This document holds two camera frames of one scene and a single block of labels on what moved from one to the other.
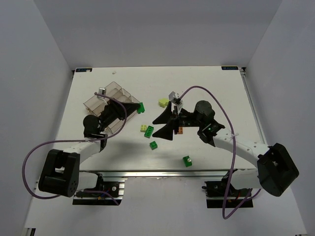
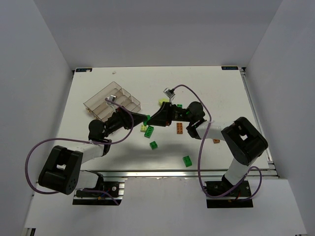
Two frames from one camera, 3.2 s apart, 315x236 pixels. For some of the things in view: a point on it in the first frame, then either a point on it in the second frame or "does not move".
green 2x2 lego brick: x=153 y=145 does not move
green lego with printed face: x=141 y=108 to x=144 y=122
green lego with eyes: x=187 y=161 does not move
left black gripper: x=114 y=111 to x=125 y=118
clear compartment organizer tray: x=96 y=105 does not move
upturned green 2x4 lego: x=149 y=132 does not move
